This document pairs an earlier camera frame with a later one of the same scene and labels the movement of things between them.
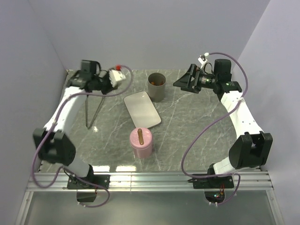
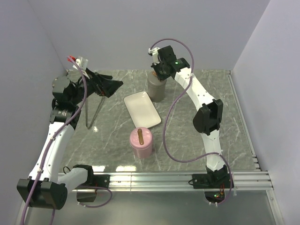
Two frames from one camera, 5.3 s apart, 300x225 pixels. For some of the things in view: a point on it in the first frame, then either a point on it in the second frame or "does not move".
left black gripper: (110, 88) does not move
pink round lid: (147, 138) does not move
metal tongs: (86, 117) does not move
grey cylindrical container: (156, 84) does not move
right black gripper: (185, 81) -> (155, 67)
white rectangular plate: (142, 110) does not move
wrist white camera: (116, 75) -> (82, 62)
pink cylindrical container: (143, 153) does not move
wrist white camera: (202, 59) -> (154, 52)
